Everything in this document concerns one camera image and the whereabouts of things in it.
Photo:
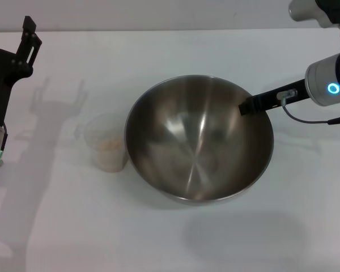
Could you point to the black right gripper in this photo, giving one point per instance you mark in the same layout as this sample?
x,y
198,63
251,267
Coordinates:
x,y
283,97

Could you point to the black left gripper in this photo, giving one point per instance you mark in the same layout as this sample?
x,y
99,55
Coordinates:
x,y
0,85

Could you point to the stainless steel mixing bowl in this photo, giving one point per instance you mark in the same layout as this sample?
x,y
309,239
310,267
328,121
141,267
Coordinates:
x,y
198,141

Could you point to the clear plastic measuring cup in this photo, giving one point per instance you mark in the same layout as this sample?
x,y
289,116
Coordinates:
x,y
102,141

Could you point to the white rice grains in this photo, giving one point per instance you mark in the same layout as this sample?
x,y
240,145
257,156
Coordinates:
x,y
109,154

